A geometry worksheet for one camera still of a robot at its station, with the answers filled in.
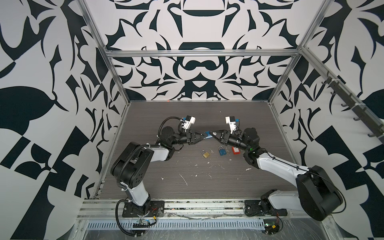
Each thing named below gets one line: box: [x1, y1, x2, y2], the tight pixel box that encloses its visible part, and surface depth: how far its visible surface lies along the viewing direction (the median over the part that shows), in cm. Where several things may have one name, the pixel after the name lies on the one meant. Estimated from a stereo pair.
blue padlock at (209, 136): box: [203, 131, 213, 139], surface depth 77 cm
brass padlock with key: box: [201, 149, 210, 159], surface depth 94 cm
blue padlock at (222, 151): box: [218, 145, 227, 156], surface depth 96 cm
